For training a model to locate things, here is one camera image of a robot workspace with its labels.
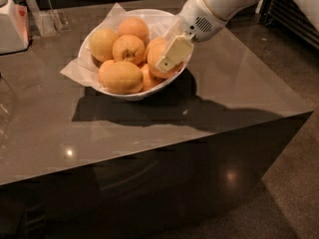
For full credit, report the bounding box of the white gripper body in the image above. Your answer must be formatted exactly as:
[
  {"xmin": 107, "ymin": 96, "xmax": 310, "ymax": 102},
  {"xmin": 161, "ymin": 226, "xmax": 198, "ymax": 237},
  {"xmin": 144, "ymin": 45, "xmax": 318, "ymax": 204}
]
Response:
[{"xmin": 178, "ymin": 0, "xmax": 227, "ymax": 42}]

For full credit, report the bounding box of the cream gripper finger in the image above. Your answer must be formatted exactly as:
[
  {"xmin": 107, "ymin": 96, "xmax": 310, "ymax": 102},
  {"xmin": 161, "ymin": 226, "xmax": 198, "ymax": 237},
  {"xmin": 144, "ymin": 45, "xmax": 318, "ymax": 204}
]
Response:
[
  {"xmin": 163, "ymin": 16, "xmax": 183, "ymax": 41},
  {"xmin": 156, "ymin": 34, "xmax": 194, "ymax": 73}
]

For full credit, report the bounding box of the large orange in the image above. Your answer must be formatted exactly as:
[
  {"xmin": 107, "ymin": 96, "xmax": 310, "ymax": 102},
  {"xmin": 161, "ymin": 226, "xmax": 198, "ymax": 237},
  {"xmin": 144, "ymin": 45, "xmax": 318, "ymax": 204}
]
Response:
[{"xmin": 147, "ymin": 43, "xmax": 183, "ymax": 79}]

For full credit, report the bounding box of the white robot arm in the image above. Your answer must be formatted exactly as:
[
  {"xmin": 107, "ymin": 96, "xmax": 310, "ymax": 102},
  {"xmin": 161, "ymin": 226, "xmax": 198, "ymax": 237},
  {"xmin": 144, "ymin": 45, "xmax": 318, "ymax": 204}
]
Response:
[{"xmin": 156, "ymin": 0, "xmax": 319, "ymax": 73}]

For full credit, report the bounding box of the white ceramic bowl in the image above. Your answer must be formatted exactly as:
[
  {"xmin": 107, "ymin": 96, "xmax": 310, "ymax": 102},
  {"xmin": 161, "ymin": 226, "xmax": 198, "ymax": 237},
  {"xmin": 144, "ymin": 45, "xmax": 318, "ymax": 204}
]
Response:
[{"xmin": 77, "ymin": 8, "xmax": 194, "ymax": 102}]

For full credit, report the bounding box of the orange behind right orange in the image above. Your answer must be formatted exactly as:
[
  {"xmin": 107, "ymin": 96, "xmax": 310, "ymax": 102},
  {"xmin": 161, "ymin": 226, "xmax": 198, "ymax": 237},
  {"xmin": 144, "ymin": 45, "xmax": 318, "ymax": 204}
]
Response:
[{"xmin": 145, "ymin": 37, "xmax": 167, "ymax": 61}]

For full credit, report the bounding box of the orange at bowl back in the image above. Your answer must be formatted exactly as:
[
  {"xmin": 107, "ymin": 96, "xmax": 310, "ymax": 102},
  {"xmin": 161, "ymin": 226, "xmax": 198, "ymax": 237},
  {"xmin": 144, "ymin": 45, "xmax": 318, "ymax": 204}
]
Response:
[{"xmin": 118, "ymin": 17, "xmax": 150, "ymax": 43}]

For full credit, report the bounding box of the orange front right bottom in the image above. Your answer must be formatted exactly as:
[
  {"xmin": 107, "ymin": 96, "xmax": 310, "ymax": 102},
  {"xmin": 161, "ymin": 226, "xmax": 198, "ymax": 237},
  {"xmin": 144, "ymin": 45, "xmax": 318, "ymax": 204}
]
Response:
[{"xmin": 141, "ymin": 64, "xmax": 163, "ymax": 92}]

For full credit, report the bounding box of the center orange with stem mark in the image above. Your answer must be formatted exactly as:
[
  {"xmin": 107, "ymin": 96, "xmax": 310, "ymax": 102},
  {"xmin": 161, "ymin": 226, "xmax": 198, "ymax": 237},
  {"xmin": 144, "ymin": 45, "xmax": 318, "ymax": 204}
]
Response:
[{"xmin": 112, "ymin": 35, "xmax": 146, "ymax": 65}]

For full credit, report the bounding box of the yellowish orange front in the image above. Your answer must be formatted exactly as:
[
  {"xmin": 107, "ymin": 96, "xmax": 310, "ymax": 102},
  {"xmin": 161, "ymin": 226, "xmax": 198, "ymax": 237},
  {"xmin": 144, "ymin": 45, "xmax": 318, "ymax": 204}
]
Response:
[{"xmin": 104, "ymin": 62, "xmax": 144, "ymax": 95}]

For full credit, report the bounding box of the yellowish orange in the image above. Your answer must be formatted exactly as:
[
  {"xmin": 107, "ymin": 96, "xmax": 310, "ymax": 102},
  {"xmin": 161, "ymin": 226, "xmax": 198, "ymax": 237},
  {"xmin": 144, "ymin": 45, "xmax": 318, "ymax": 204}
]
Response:
[
  {"xmin": 89, "ymin": 28, "xmax": 118, "ymax": 62},
  {"xmin": 104, "ymin": 62, "xmax": 144, "ymax": 95}
]

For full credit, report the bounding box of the small orange front left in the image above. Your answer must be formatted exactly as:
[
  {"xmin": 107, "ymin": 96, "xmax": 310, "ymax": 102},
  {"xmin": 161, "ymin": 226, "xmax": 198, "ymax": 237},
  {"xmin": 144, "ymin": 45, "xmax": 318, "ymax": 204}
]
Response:
[{"xmin": 98, "ymin": 60, "xmax": 115, "ymax": 85}]

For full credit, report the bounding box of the yellowish orange left back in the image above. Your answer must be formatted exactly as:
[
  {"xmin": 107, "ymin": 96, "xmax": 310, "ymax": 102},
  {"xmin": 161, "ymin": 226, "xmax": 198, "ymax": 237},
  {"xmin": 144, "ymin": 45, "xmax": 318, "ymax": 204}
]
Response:
[{"xmin": 89, "ymin": 28, "xmax": 118, "ymax": 62}]

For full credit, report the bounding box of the dark vent grille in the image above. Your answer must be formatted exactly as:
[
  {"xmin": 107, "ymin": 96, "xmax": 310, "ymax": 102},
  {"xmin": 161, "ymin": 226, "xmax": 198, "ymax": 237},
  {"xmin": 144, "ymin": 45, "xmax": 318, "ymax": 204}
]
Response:
[{"xmin": 261, "ymin": 0, "xmax": 319, "ymax": 50}]

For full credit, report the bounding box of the white paper liner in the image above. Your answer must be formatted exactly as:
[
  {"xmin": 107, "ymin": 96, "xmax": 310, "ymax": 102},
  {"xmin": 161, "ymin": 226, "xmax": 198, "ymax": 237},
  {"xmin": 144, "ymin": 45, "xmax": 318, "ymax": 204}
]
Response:
[{"xmin": 61, "ymin": 3, "xmax": 177, "ymax": 93}]

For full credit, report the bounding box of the white appliance with orange label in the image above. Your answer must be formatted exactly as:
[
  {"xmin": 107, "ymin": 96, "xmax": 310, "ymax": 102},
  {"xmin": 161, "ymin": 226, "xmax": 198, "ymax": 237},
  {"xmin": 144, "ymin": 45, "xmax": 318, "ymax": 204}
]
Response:
[{"xmin": 0, "ymin": 0, "xmax": 29, "ymax": 54}]

